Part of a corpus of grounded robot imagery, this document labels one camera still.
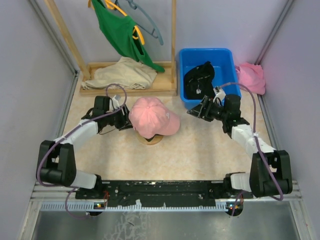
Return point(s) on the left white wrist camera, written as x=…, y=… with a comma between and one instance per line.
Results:
x=115, y=103

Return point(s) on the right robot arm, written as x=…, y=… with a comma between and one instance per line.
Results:
x=270, y=172

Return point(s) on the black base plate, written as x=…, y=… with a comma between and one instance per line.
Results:
x=180, y=193

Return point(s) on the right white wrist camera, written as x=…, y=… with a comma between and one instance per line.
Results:
x=219, y=93

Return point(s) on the wooden clothes rack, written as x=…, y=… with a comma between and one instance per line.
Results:
x=165, y=84

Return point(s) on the blue plastic bin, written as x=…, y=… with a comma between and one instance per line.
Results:
x=223, y=68

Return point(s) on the wooden hat stand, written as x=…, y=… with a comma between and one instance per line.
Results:
x=143, y=141

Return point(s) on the yellow hanger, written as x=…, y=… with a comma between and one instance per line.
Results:
x=137, y=30

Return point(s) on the pink cloth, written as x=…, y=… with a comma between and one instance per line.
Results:
x=251, y=76

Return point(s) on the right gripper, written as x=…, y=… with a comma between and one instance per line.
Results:
x=200, y=112

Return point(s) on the green tank top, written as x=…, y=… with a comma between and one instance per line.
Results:
x=121, y=34

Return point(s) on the dark green cap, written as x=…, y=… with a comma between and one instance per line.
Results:
x=156, y=137

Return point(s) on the pink cap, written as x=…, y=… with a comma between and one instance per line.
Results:
x=149, y=117

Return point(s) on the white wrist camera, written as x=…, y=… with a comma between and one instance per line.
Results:
x=115, y=103
x=219, y=93

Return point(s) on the grey-blue hanger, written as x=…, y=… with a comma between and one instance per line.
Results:
x=142, y=18

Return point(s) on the black cap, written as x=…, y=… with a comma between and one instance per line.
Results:
x=198, y=82

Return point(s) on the beige cloth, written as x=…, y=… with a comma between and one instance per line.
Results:
x=128, y=73

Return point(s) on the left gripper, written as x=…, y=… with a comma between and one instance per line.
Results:
x=125, y=122

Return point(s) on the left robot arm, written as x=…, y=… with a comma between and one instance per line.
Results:
x=56, y=164

